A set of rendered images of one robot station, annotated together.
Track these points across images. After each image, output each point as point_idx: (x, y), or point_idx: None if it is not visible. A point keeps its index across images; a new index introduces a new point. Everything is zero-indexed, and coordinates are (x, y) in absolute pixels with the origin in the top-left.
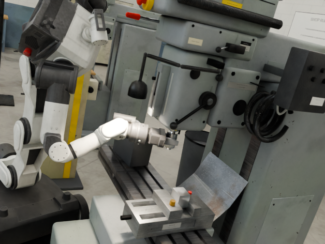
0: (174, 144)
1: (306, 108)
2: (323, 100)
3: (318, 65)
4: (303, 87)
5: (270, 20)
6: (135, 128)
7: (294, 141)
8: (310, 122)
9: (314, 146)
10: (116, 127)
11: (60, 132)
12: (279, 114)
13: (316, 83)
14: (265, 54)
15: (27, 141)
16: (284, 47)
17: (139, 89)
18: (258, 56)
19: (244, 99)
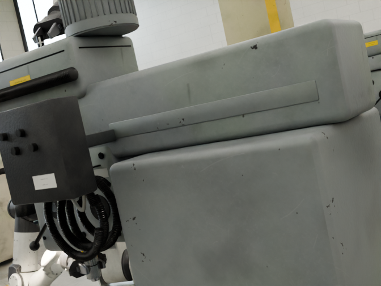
0: (84, 272)
1: (36, 197)
2: (54, 177)
3: (12, 127)
4: (11, 167)
5: (50, 78)
6: (62, 253)
7: (161, 257)
8: (173, 215)
9: (220, 268)
10: (49, 253)
11: (19, 263)
12: (79, 210)
13: (25, 155)
14: (100, 117)
15: (101, 279)
16: (122, 94)
17: (15, 206)
18: (91, 124)
19: (101, 193)
